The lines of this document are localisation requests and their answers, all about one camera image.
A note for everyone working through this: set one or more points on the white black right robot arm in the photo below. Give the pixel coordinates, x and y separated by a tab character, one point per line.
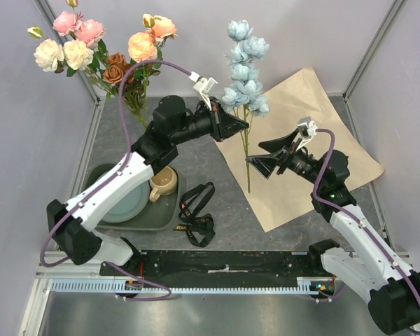
389	286

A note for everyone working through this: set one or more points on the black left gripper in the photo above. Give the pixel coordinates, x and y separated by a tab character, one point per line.
224	124

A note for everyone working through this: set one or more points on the light blue plate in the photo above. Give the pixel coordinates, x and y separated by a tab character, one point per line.
130	205

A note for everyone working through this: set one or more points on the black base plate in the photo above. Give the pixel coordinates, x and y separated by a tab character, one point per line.
227	269

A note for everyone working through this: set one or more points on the beige ceramic vase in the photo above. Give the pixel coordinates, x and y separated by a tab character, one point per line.
163	183

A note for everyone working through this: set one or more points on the light blue cable duct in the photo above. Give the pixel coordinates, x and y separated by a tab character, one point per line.
302	287

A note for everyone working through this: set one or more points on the brown rose stem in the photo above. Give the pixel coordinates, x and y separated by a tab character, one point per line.
119	73

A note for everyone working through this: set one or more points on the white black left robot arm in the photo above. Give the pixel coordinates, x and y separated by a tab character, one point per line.
72	224

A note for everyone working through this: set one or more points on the black printed ribbon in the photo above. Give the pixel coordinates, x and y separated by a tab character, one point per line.
199	229

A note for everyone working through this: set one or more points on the cream white rose stem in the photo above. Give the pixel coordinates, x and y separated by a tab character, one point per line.
50	56

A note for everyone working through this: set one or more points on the pink rose stem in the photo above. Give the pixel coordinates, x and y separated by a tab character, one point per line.
71	23

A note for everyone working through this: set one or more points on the light blue flower stem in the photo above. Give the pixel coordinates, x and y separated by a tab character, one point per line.
245	95

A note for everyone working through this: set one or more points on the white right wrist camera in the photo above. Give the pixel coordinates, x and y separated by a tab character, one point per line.
307	131

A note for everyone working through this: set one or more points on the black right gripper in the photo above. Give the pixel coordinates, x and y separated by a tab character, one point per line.
265	164

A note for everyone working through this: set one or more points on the peach rose stem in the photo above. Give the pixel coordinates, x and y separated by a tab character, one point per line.
144	46

